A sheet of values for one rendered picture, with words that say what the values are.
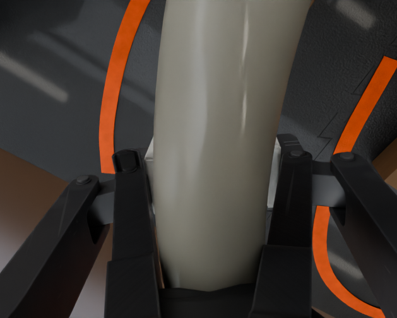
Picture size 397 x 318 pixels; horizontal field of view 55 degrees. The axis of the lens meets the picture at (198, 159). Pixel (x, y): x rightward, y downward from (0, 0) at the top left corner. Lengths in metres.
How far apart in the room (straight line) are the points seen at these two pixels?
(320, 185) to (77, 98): 1.08
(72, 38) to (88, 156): 0.36
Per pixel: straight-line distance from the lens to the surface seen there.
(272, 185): 0.17
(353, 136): 1.19
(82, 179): 0.16
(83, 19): 1.14
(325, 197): 0.16
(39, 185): 1.42
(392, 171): 1.14
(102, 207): 0.16
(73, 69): 1.18
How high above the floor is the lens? 1.07
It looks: 63 degrees down
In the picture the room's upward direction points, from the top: 167 degrees counter-clockwise
